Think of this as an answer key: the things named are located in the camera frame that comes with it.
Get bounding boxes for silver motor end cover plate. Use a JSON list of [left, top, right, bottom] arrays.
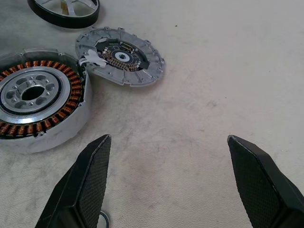
[[75, 26, 166, 87]]

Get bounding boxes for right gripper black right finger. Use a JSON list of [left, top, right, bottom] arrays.
[[227, 134, 304, 228]]

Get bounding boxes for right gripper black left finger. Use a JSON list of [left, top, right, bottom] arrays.
[[35, 134, 112, 228]]

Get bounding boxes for black rimmed silver rotor ring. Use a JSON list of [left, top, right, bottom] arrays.
[[27, 0, 101, 30]]

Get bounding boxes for small silver washer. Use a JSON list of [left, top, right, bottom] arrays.
[[98, 210, 111, 228]]

